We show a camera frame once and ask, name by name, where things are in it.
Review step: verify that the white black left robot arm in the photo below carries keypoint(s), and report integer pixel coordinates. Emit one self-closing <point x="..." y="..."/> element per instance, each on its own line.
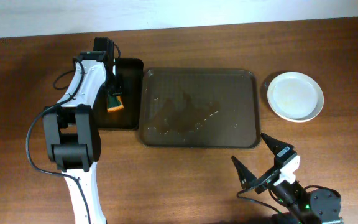
<point x="71" y="132"/>

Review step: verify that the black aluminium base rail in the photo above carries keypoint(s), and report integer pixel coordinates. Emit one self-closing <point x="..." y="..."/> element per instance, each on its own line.
<point x="286" y="218"/>

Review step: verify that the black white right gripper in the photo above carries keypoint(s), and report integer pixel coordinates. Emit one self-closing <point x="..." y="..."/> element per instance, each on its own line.
<point x="266" y="179"/>

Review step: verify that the black water tray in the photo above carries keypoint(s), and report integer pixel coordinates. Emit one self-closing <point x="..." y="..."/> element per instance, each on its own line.
<point x="127" y="115"/>

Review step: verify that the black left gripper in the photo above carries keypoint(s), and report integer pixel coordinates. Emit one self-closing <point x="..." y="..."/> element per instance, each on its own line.
<point x="115" y="92"/>

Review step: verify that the brown serving tray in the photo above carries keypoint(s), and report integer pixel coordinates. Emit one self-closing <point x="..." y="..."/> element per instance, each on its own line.
<point x="199" y="107"/>

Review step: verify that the orange green scrub sponge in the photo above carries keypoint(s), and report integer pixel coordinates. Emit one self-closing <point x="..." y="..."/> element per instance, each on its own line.
<point x="114" y="104"/>

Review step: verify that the white plate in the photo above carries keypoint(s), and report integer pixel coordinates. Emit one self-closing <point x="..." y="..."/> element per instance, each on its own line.
<point x="295" y="97"/>

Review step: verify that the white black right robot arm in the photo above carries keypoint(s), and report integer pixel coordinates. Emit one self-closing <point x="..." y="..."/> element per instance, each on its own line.
<point x="310" y="204"/>

